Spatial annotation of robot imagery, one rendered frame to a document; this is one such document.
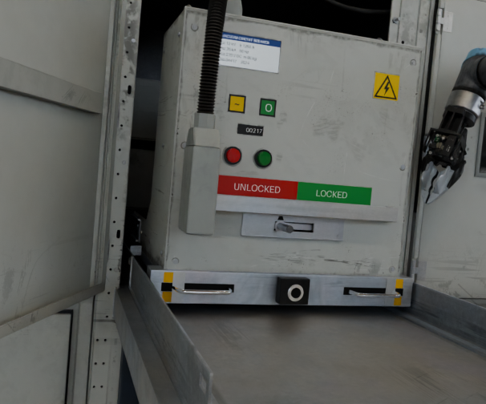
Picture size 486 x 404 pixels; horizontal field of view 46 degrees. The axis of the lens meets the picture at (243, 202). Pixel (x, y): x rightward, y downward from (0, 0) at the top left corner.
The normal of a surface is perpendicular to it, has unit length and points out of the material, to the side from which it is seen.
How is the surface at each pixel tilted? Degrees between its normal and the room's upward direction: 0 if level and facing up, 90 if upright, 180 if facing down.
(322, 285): 90
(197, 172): 90
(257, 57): 90
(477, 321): 90
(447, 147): 72
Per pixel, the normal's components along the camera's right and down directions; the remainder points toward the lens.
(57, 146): 0.98, 0.10
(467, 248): 0.29, 0.07
